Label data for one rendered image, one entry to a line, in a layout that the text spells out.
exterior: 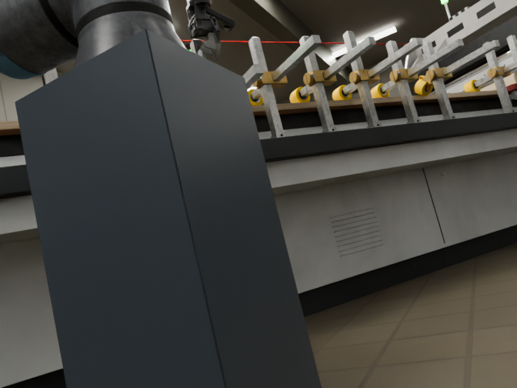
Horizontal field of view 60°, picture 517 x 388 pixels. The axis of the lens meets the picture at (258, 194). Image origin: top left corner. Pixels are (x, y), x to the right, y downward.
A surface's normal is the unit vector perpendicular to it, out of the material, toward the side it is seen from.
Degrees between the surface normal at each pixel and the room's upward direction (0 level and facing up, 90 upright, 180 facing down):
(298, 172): 90
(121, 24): 70
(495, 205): 90
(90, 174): 90
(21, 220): 90
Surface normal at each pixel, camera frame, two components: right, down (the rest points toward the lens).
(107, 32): -0.18, -0.42
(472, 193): 0.45, -0.22
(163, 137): -0.44, 0.00
